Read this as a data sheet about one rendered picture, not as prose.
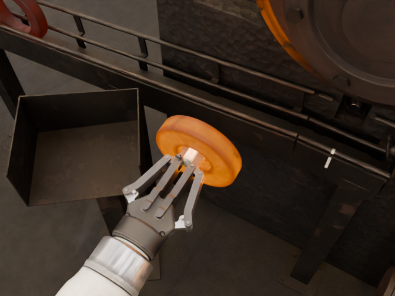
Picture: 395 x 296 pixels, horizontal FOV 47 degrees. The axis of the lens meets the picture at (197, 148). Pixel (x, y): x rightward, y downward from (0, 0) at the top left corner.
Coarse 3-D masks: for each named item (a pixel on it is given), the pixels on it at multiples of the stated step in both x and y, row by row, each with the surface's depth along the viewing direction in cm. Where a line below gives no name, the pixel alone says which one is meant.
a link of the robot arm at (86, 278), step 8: (80, 272) 64; (88, 272) 63; (96, 272) 62; (72, 280) 63; (80, 280) 62; (88, 280) 62; (96, 280) 61; (104, 280) 62; (64, 288) 62; (72, 288) 61; (80, 288) 61; (88, 288) 61; (96, 288) 61; (104, 288) 61; (112, 288) 61; (120, 288) 62
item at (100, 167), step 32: (32, 96) 100; (64, 96) 101; (96, 96) 101; (128, 96) 102; (32, 128) 106; (64, 128) 110; (96, 128) 110; (128, 128) 109; (32, 160) 105; (64, 160) 105; (96, 160) 104; (128, 160) 104; (32, 192) 101; (64, 192) 101; (96, 192) 100
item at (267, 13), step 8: (256, 0) 73; (264, 0) 73; (264, 8) 74; (264, 16) 75; (272, 16) 74; (272, 24) 75; (272, 32) 77; (280, 32) 76; (280, 40) 77; (288, 40) 76; (288, 48) 77; (296, 56) 78; (304, 64) 78; (312, 72) 79; (320, 80) 79; (328, 80) 78; (336, 88) 79; (352, 96) 78; (376, 104) 77; (384, 104) 76
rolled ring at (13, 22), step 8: (0, 0) 123; (16, 0) 115; (24, 0) 114; (32, 0) 116; (0, 8) 125; (24, 8) 116; (32, 8) 116; (40, 8) 118; (0, 16) 126; (8, 16) 127; (32, 16) 117; (40, 16) 118; (8, 24) 127; (16, 24) 127; (24, 24) 128; (32, 24) 120; (40, 24) 119; (32, 32) 123; (40, 32) 121
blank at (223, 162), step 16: (160, 128) 76; (176, 128) 73; (192, 128) 72; (208, 128) 72; (160, 144) 80; (176, 144) 77; (192, 144) 74; (208, 144) 71; (224, 144) 72; (208, 160) 75; (224, 160) 72; (240, 160) 75; (208, 176) 80; (224, 176) 77
